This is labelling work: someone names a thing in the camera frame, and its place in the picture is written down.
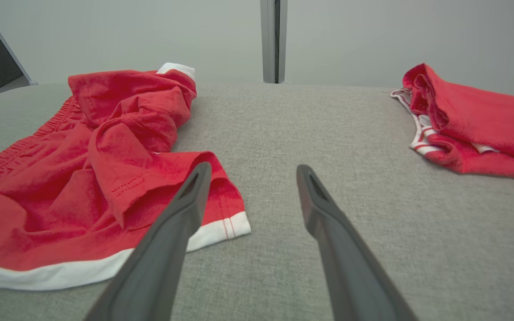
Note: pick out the grey metal partition post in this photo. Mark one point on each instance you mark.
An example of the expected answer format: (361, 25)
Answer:
(268, 40)

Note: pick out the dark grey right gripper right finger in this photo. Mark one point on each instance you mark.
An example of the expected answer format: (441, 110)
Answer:
(350, 267)

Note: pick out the red shorts with white trim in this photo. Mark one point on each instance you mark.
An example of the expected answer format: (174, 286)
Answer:
(60, 191)

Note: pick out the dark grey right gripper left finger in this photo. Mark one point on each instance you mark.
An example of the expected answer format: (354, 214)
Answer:
(159, 258)

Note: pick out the grey slanted frame bar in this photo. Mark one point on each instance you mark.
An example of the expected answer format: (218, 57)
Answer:
(7, 49)

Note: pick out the red basketball jersey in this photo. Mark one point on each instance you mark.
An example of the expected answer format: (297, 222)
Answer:
(484, 120)

